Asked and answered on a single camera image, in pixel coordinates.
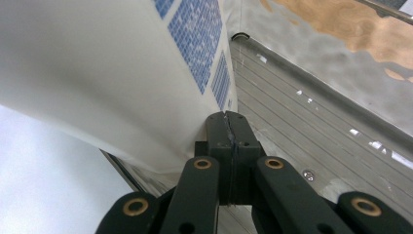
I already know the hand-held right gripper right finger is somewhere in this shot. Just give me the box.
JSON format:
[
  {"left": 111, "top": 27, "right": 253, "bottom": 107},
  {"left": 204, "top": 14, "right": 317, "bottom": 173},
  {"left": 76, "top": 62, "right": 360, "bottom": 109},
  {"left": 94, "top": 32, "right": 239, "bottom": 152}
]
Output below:
[{"left": 226, "top": 110, "right": 266, "bottom": 205}]

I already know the light blue table mat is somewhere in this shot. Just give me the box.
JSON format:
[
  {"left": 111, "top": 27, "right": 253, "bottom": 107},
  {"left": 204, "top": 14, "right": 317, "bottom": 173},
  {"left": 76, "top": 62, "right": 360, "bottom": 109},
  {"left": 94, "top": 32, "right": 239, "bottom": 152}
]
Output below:
[{"left": 0, "top": 104, "right": 134, "bottom": 234}]

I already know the metal floor rail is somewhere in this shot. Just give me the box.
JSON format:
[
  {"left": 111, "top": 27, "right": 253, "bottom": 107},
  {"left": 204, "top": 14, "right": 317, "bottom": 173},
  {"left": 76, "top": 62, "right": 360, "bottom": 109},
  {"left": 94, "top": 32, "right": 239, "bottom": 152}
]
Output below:
[{"left": 217, "top": 33, "right": 413, "bottom": 234}]

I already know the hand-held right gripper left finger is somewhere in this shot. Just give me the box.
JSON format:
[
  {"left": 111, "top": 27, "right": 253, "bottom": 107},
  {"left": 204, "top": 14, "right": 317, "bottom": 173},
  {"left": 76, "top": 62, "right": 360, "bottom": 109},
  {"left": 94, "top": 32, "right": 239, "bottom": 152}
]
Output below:
[{"left": 194, "top": 111, "right": 236, "bottom": 206}]

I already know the white bottle with blue cap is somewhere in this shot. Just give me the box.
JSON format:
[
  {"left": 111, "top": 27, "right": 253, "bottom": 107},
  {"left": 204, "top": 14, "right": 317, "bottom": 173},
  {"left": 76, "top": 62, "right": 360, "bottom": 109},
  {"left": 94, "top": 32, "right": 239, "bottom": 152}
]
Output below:
[{"left": 0, "top": 0, "right": 239, "bottom": 175}]

